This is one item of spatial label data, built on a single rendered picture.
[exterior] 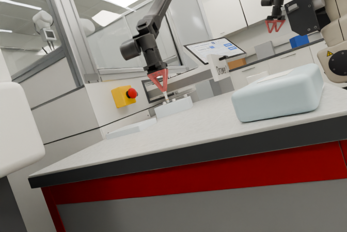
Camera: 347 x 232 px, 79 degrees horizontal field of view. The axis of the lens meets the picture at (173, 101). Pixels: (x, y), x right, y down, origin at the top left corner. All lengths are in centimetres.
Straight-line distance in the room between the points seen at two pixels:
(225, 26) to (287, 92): 403
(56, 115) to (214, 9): 384
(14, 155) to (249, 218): 29
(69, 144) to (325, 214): 74
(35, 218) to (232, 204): 101
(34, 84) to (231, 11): 380
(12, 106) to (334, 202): 38
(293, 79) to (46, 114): 81
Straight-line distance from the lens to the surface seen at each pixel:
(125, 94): 78
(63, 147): 88
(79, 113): 77
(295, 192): 30
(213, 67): 84
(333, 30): 110
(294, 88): 27
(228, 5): 435
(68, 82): 78
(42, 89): 89
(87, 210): 48
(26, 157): 30
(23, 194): 121
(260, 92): 27
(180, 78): 91
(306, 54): 391
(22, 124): 31
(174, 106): 72
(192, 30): 268
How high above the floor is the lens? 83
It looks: 2 degrees down
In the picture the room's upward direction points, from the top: 18 degrees counter-clockwise
